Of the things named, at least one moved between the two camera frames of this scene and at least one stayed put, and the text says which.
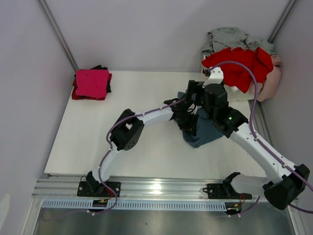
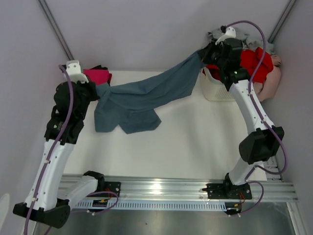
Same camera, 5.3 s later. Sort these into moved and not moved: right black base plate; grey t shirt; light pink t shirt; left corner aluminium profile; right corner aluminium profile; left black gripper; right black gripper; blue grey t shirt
Moved: left black gripper; right black gripper; blue grey t shirt
Not moved: left corner aluminium profile; right black base plate; right corner aluminium profile; light pink t shirt; grey t shirt
